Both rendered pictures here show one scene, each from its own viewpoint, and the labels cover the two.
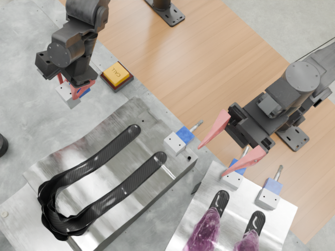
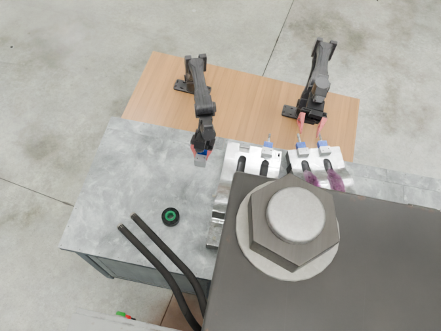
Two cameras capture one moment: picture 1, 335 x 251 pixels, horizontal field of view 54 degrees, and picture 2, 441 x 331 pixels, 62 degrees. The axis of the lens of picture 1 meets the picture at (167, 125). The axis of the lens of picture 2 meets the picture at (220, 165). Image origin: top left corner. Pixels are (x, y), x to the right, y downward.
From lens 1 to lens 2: 0.95 m
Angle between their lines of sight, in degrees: 15
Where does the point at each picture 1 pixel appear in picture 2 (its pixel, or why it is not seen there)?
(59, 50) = (209, 132)
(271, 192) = (325, 146)
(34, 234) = not seen: hidden behind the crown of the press
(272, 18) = (227, 57)
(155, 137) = (254, 155)
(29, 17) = (123, 139)
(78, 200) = not seen: hidden behind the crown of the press
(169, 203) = not seen: hidden behind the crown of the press
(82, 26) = (207, 116)
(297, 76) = (321, 83)
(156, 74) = (222, 127)
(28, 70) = (150, 168)
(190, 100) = (250, 130)
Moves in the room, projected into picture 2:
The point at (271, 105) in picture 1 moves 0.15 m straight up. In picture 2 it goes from (321, 98) to (333, 71)
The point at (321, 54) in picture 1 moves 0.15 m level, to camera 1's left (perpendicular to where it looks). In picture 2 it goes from (317, 69) to (287, 83)
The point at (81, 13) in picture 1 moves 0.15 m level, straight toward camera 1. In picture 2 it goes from (207, 110) to (237, 129)
